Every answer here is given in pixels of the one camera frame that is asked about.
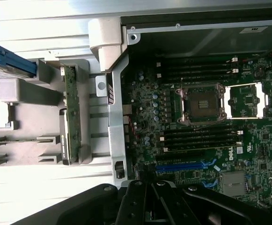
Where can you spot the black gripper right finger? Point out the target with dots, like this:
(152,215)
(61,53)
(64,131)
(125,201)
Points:
(168,206)

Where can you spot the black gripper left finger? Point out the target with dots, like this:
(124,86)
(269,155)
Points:
(133,206)

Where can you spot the blue expansion slot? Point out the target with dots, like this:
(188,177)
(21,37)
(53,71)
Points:
(180,167)

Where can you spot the silver chipset heatsink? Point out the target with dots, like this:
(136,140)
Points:
(233,184)

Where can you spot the open black PC case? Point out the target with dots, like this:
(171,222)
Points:
(117,131)

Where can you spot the CPU socket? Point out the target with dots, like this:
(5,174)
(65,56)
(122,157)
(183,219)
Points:
(201,105)

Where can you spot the green Dell motherboard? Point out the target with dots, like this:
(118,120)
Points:
(255,140)

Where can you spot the metal socket cover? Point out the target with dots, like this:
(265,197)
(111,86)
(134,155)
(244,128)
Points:
(258,98)

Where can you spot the grey plastic parts rack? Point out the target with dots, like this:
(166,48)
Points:
(32,93)

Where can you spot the silver hard disk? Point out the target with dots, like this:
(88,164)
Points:
(4,70)

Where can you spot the hard disk drive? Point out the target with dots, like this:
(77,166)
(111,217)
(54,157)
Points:
(14,58)

